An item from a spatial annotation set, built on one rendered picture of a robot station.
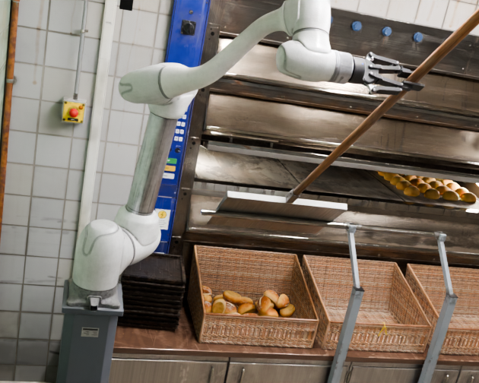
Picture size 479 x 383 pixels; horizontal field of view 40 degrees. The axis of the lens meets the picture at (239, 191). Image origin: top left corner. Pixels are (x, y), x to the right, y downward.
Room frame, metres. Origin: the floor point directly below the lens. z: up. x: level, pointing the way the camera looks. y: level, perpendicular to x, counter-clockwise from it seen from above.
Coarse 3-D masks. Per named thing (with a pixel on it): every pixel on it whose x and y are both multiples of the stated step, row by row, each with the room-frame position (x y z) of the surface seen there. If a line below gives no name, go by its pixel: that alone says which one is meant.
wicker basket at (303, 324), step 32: (192, 256) 3.01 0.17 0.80; (224, 256) 3.06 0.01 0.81; (256, 256) 3.10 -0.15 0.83; (288, 256) 3.15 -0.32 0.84; (192, 288) 2.89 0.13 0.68; (224, 288) 3.02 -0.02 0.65; (256, 288) 3.07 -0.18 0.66; (288, 288) 3.12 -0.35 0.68; (192, 320) 2.75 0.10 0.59; (224, 320) 2.60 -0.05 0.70; (256, 320) 2.64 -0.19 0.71; (288, 320) 2.68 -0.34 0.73
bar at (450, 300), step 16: (304, 224) 2.80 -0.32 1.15; (320, 224) 2.82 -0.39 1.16; (336, 224) 2.85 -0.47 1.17; (352, 224) 2.88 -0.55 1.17; (352, 240) 2.84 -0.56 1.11; (352, 256) 2.78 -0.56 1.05; (352, 272) 2.74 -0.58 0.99; (448, 272) 2.89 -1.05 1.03; (448, 288) 2.83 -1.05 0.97; (352, 304) 2.65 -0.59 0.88; (448, 304) 2.78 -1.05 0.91; (352, 320) 2.65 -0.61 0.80; (448, 320) 2.79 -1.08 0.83; (336, 352) 2.67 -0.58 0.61; (432, 352) 2.79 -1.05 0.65; (336, 368) 2.65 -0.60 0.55; (432, 368) 2.79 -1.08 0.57
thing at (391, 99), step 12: (468, 24) 1.73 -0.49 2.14; (456, 36) 1.77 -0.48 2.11; (444, 48) 1.81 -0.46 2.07; (432, 60) 1.85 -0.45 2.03; (420, 72) 1.89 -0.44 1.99; (396, 96) 1.99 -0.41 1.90; (384, 108) 2.05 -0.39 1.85; (372, 120) 2.11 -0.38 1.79; (360, 132) 2.17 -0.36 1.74; (348, 144) 2.24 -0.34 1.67; (336, 156) 2.31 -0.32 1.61; (324, 168) 2.39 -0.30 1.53; (312, 180) 2.48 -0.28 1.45; (300, 192) 2.58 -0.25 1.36
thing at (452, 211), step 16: (256, 192) 3.12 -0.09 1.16; (272, 192) 3.15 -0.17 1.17; (288, 192) 3.17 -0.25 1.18; (304, 192) 3.21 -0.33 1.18; (320, 192) 3.27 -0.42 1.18; (384, 208) 3.33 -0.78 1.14; (400, 208) 3.35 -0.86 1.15; (416, 208) 3.38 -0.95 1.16; (432, 208) 3.41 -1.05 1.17; (448, 208) 3.45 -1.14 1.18; (464, 208) 3.51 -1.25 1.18
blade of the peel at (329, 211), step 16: (240, 192) 2.62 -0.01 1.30; (224, 208) 2.70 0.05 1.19; (240, 208) 2.70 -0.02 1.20; (256, 208) 2.71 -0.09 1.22; (272, 208) 2.71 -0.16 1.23; (288, 208) 2.72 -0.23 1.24; (304, 208) 2.72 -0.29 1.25; (320, 208) 2.73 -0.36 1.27; (336, 208) 2.73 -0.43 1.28; (224, 224) 2.86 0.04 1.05; (240, 224) 2.87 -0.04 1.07; (256, 224) 2.87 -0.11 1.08; (272, 224) 2.88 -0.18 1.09; (288, 224) 2.88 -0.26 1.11
